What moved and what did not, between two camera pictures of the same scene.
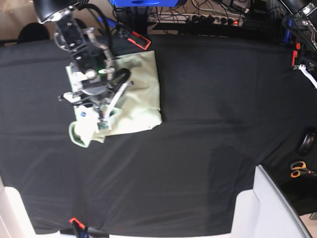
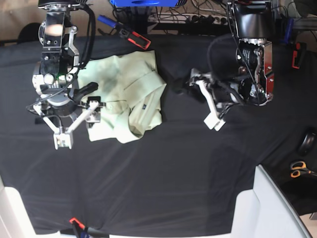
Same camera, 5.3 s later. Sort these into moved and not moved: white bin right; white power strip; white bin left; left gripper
Moved: left gripper
Not moved: white power strip; white bin right; white bin left
